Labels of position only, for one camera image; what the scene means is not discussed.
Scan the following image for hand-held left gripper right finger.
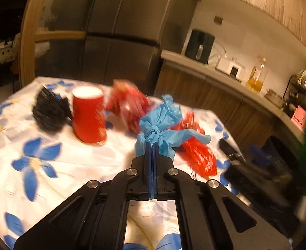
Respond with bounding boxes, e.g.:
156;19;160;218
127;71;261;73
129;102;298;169
153;142;291;250

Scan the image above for wooden upper cabinets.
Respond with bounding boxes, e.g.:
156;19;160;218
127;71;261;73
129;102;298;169
196;0;306;65

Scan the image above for blue floral tablecloth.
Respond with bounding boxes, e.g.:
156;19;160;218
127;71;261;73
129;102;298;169
0;76;243;250

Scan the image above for cooking oil bottle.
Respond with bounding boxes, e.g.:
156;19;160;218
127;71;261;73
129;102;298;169
247;56;268;94

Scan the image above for beige kitchen countertop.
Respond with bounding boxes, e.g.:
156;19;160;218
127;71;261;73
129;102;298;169
160;49;306;138

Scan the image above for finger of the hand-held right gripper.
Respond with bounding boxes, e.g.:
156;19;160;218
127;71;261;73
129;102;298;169
219;138;245;162
247;145;271;162

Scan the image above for red and white plastic bag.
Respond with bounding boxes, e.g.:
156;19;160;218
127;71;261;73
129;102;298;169
106;79;151;133

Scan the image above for blue plastic bag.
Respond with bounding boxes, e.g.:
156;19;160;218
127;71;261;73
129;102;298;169
135;95;212;159

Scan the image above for wooden cabinets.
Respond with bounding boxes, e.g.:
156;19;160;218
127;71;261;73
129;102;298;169
196;0;306;65
153;59;284;146

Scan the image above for black air fryer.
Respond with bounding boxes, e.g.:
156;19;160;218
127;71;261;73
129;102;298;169
185;29;215;64

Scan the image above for wooden glass door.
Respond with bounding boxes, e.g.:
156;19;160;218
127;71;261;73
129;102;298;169
19;0;104;89

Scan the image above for black power cable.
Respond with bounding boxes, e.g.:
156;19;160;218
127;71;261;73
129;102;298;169
208;43;233;65

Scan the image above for steel bowl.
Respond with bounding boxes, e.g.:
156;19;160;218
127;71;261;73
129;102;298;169
265;90;286;108

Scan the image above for pink utensil holder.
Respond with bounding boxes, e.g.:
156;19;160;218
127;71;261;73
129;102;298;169
290;105;306;131

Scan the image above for black dish rack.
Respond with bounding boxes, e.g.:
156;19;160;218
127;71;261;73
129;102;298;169
285;70;306;119

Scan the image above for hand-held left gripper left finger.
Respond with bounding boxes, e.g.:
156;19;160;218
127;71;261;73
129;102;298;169
14;143;153;250

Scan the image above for black plastic bag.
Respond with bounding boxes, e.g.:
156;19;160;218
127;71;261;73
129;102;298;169
32;89;74;133

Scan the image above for wooden lower cabinets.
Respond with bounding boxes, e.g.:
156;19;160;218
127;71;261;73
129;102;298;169
153;59;284;146

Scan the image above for white electric cooker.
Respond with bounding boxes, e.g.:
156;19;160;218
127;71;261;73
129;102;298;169
216;57;245;80

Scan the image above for red paper cup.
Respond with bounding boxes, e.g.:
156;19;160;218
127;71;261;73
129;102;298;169
72;85;108;145

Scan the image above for dark steel refrigerator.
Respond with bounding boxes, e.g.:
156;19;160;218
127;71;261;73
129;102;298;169
84;0;198;94

